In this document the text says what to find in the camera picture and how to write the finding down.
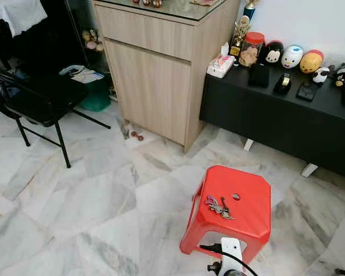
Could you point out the key bunch with purple tag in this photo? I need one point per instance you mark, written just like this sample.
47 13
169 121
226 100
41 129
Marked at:
218 207

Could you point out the red plastic stool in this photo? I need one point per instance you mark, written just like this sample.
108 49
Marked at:
250 210

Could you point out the white console leg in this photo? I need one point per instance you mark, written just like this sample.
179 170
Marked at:
309 169
248 145

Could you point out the brown dumbbell toy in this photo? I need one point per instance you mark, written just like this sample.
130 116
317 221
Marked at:
137 136

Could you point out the black TV console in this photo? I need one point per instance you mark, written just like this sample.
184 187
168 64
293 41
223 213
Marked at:
270 121

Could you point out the light wooden cabinet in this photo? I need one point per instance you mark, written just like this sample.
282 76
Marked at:
155 86

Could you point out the black tape dispenser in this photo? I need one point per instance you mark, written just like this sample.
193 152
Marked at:
283 84

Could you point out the black wallet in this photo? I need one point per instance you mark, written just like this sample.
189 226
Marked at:
259 75

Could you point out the pink white tissue pack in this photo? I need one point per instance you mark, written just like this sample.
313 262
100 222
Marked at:
219 66

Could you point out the green bin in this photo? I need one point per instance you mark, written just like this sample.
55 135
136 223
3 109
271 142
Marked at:
96 100

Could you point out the clear jar with red lid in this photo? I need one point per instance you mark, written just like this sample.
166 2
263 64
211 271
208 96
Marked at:
252 52

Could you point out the small panda figure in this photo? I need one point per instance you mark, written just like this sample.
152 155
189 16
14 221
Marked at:
321 75

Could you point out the black white round plush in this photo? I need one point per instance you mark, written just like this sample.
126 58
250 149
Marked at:
273 53

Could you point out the white blue round plush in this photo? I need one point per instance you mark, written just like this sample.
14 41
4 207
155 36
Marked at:
292 57

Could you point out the yellow red round plush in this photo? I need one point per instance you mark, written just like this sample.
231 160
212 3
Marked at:
311 62

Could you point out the black white cat figure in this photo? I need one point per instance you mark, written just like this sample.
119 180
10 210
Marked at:
343 75

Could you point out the white teal pouch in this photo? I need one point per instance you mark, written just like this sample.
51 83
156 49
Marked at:
82 73

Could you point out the small pink figurines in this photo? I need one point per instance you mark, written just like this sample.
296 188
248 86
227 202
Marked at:
92 40

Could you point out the blue gold trophy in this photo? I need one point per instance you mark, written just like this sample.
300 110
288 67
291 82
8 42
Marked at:
250 10

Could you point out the pink mat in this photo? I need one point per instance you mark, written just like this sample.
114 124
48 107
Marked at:
204 2

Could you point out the white tablecloth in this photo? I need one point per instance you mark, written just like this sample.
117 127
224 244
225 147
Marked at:
14 12

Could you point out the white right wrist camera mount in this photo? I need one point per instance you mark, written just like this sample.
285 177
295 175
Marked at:
231 250

